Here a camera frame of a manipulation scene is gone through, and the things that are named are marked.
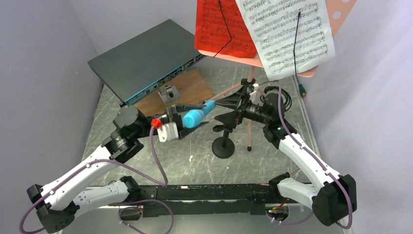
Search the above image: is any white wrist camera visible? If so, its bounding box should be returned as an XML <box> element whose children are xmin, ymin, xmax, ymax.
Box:
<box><xmin>151</xmin><ymin>118</ymin><xmax>179</xmax><ymax>142</ymax></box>
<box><xmin>249</xmin><ymin>83</ymin><xmax>259</xmax><ymax>102</ymax></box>

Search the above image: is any white sheet music paper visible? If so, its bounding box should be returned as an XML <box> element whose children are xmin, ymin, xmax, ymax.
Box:
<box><xmin>236</xmin><ymin>0</ymin><xmax>335</xmax><ymax>80</ymax></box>

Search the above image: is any small metal bracket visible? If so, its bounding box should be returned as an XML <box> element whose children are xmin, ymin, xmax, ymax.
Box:
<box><xmin>158</xmin><ymin>85</ymin><xmax>182</xmax><ymax>105</ymax></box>

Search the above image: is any red sheet music booklet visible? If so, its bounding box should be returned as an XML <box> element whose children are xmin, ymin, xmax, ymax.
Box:
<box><xmin>194</xmin><ymin>0</ymin><xmax>257</xmax><ymax>58</ymax></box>

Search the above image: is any wooden board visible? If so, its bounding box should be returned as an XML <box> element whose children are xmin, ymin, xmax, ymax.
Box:
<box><xmin>134</xmin><ymin>69</ymin><xmax>214</xmax><ymax>116</ymax></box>

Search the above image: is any blue cylindrical tube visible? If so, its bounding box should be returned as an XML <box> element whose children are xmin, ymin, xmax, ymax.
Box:
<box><xmin>182</xmin><ymin>100</ymin><xmax>215</xmax><ymax>128</ymax></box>

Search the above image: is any dark grey network switch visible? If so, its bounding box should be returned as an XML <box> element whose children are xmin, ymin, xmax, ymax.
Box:
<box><xmin>88</xmin><ymin>19</ymin><xmax>205</xmax><ymax>107</ymax></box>

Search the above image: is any black coiled cable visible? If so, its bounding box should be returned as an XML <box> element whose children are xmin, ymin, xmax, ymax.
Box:
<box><xmin>264</xmin><ymin>85</ymin><xmax>293</xmax><ymax>113</ymax></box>

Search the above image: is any black round disc stand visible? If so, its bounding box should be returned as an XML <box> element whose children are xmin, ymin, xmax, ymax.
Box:
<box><xmin>211</xmin><ymin>125</ymin><xmax>235</xmax><ymax>159</ymax></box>

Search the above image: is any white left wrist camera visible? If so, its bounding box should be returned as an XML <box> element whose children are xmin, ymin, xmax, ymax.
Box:
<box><xmin>151</xmin><ymin>118</ymin><xmax>179</xmax><ymax>142</ymax></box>

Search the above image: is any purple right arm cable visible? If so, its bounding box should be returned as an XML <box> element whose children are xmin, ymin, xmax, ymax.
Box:
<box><xmin>258</xmin><ymin>80</ymin><xmax>354</xmax><ymax>230</ymax></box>

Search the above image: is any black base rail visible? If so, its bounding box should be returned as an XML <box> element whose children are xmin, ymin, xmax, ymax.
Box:
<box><xmin>120</xmin><ymin>184</ymin><xmax>289</xmax><ymax>217</ymax></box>

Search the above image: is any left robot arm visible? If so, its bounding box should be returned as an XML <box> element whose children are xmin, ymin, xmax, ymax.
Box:
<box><xmin>27</xmin><ymin>104</ymin><xmax>202</xmax><ymax>234</ymax></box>

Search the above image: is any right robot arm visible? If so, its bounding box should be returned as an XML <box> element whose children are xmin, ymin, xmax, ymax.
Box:
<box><xmin>215</xmin><ymin>86</ymin><xmax>357</xmax><ymax>230</ymax></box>

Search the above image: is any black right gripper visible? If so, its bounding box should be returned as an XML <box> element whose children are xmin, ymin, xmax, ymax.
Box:
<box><xmin>215</xmin><ymin>85</ymin><xmax>271</xmax><ymax>129</ymax></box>

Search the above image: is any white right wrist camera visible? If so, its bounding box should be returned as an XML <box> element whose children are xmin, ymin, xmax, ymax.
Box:
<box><xmin>249</xmin><ymin>83</ymin><xmax>259</xmax><ymax>102</ymax></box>

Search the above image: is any green orange screwdriver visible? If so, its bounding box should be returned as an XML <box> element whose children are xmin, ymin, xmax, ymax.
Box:
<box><xmin>298</xmin><ymin>84</ymin><xmax>306</xmax><ymax>97</ymax></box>

